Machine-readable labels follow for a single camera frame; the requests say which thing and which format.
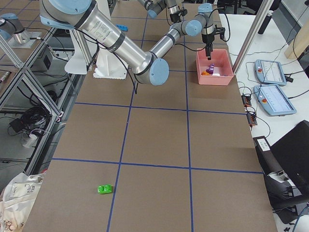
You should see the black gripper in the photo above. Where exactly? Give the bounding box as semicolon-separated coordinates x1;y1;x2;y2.
169;6;187;23
201;25;225;60

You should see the purple curved block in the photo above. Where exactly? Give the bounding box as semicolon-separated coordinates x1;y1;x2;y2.
206;63;214;75

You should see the long blue studded block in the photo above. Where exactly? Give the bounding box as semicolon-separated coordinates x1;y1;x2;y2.
116;24;128;32

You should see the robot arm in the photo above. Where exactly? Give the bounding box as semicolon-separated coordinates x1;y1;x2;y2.
40;0;225;86
138;0;187;23

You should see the pink plastic box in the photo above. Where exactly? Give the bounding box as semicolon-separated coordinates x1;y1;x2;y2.
196;49;234;86

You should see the teach pendant far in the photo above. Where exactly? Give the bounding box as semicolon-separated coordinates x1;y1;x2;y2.
254;59;287;86

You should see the teach pendant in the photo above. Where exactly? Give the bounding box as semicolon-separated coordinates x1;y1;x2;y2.
254;59;287;86
253;84;297;116

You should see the teach pendant near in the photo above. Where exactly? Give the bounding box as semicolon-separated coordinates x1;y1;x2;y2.
253;84;297;116

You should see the green toy block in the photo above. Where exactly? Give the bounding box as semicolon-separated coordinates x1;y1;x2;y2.
97;184;112;194

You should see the white shopping bag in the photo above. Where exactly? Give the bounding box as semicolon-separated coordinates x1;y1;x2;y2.
0;173;46;232

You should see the aluminium frame post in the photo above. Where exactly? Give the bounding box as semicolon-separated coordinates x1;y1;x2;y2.
232;0;274;75

